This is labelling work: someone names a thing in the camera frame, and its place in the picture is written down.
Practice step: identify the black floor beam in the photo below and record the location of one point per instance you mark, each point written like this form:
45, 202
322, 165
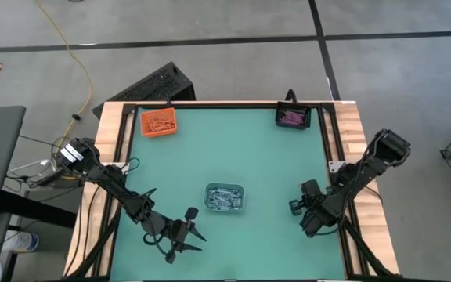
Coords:
33, 207

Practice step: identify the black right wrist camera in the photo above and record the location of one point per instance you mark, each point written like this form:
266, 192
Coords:
310, 188

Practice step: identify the wooden table frame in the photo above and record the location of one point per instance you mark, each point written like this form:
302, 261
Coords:
110, 117

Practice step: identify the clear centre tray with screws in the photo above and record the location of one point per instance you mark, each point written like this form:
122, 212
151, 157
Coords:
206, 197

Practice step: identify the black plastic basket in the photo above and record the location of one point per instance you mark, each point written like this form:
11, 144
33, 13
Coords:
278, 126

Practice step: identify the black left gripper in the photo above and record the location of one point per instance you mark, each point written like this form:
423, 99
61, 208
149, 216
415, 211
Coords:
180, 235

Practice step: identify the white plastic bottle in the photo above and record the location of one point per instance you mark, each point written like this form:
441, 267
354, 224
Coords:
24, 241

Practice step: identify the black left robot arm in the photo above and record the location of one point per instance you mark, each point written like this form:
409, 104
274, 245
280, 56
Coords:
112, 180

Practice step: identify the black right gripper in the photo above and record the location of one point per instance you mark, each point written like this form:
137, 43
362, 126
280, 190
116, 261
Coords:
319, 213

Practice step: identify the silver mounting bracket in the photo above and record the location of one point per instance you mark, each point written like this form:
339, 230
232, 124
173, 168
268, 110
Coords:
124, 167
333, 166

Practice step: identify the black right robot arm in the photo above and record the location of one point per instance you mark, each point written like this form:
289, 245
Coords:
366, 168

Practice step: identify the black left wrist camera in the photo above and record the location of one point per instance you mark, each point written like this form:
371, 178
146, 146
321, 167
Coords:
192, 213

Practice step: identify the orange plastic basket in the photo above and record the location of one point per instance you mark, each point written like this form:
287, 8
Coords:
143, 132

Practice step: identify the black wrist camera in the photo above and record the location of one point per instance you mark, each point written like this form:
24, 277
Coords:
310, 188
192, 213

